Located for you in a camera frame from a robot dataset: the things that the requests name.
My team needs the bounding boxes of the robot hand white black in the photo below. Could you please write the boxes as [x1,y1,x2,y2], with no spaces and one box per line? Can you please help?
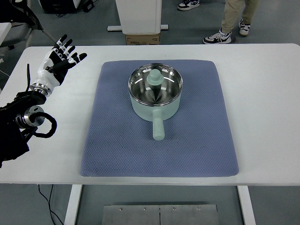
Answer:
[31,34,88,88]

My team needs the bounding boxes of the green pot with handle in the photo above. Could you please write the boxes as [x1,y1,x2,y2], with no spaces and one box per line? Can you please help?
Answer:
[128,62,184,142]

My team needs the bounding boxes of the white side table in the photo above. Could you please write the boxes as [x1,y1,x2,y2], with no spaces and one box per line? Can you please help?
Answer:
[0,22,12,46]

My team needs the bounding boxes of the black equipment case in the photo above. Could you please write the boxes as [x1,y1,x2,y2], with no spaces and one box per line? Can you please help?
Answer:
[38,0,96,14]

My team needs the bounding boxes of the black office chair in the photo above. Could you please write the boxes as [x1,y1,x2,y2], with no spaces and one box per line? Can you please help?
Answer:
[0,0,58,50]

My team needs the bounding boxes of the brown cardboard box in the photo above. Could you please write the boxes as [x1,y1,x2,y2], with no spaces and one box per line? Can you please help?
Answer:
[125,33,161,45]

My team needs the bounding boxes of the glass lid green knob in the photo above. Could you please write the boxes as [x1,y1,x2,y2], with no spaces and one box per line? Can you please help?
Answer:
[128,63,183,106]

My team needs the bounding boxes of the white table leg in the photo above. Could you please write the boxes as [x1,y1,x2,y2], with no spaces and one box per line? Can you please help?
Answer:
[63,184,83,225]
[236,185,256,225]

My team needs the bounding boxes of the blue textured mat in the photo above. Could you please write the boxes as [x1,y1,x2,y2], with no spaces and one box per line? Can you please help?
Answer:
[79,60,240,178]

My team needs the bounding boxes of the person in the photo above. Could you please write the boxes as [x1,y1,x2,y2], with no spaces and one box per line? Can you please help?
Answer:
[177,0,201,11]
[202,0,260,45]

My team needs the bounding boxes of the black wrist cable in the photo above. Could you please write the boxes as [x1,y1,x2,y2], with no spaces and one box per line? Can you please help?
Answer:
[26,63,32,91]

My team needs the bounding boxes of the white pedestal stand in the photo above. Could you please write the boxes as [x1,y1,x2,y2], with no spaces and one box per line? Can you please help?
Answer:
[107,0,169,35]

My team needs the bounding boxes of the thin black floor cable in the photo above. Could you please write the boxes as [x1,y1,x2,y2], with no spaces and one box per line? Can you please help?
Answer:
[38,184,64,225]

